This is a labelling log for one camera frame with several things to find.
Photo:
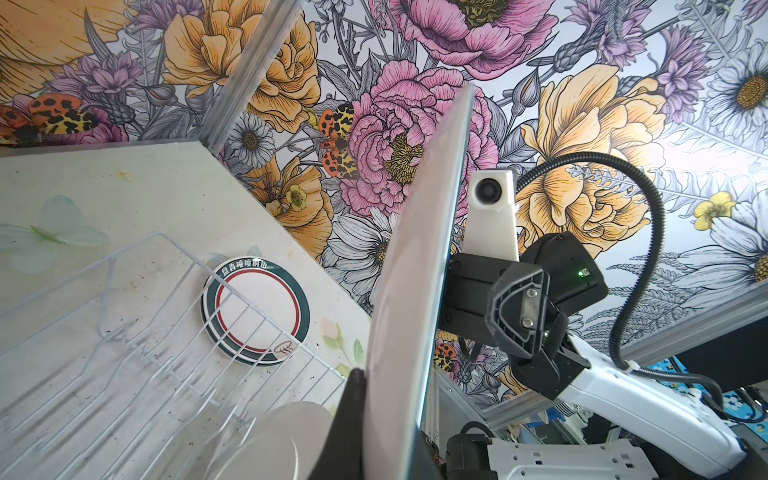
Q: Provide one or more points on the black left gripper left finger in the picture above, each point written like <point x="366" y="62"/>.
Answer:
<point x="342" y="455"/>

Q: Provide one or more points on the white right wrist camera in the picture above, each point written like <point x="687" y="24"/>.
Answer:
<point x="490" y="229"/>

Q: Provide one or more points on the white plate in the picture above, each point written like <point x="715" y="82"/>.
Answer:
<point x="285" y="444"/>
<point x="408" y="298"/>

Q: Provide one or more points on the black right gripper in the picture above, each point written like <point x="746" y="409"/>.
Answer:
<point x="523" y="307"/>

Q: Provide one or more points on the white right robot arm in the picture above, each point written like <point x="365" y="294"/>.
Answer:
<point x="685" y="426"/>

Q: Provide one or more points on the white wire dish rack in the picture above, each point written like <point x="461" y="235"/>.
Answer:
<point x="110" y="374"/>

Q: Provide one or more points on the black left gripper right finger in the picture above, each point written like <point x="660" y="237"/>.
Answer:
<point x="427" y="462"/>

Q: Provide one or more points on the green red rimmed plate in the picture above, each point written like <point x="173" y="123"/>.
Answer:
<point x="254" y="311"/>

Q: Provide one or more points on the aluminium corner post right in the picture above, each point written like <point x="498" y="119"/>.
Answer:
<point x="260" y="50"/>

